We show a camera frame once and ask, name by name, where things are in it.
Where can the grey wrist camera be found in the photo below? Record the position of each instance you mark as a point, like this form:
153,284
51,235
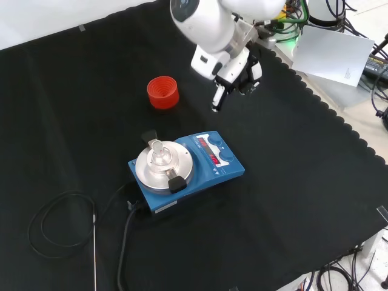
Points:
268,38

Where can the black power adapter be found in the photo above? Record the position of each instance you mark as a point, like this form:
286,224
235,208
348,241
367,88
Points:
377,65

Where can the round-bottom glass flask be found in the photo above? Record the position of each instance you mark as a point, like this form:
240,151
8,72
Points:
159,157

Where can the red ribbed plastic cup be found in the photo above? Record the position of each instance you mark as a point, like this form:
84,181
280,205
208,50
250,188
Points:
163,100

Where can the steel temperature probe rod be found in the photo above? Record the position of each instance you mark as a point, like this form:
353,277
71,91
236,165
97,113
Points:
95,251

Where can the pale robot mounting plate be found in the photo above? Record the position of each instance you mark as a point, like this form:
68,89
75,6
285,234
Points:
339,92

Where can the grey tape piece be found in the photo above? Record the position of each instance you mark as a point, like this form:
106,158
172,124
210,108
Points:
82,28

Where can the pale board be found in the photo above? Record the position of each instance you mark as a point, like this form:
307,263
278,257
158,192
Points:
330,54

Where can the black cloth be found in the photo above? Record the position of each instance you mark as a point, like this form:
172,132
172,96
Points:
272,151

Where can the heater with blue base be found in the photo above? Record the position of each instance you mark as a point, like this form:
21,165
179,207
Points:
224,172

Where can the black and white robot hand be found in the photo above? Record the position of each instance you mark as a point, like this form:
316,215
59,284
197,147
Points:
232,71

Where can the yellow stop button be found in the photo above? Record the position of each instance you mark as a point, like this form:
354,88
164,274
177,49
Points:
283,14

